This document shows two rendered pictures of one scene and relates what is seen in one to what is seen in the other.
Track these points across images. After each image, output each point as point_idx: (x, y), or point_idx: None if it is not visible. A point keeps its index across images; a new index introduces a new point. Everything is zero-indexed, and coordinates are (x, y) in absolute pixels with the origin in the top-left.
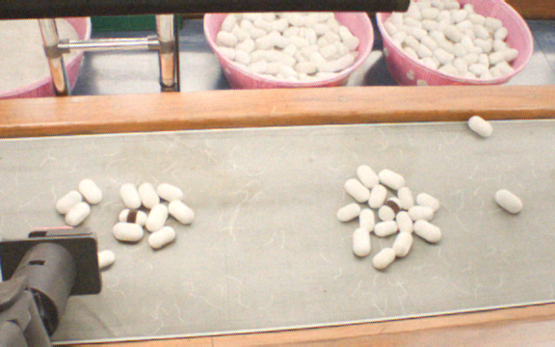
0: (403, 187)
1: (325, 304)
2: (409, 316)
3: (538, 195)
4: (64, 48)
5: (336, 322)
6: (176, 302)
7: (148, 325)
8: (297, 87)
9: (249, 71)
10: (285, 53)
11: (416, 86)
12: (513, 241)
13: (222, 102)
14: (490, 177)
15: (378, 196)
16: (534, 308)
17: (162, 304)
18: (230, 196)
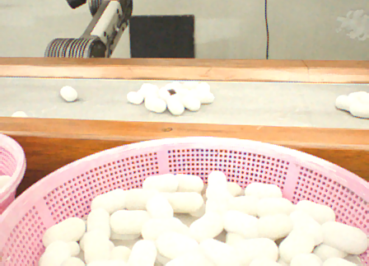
0: (151, 96)
1: (236, 86)
2: (187, 81)
3: (33, 101)
4: None
5: (231, 81)
6: (334, 90)
7: (350, 86)
8: (218, 155)
9: (294, 150)
10: (217, 212)
11: (54, 133)
12: (87, 91)
13: (329, 135)
14: (58, 109)
15: (177, 93)
16: (112, 74)
17: (344, 90)
18: (304, 114)
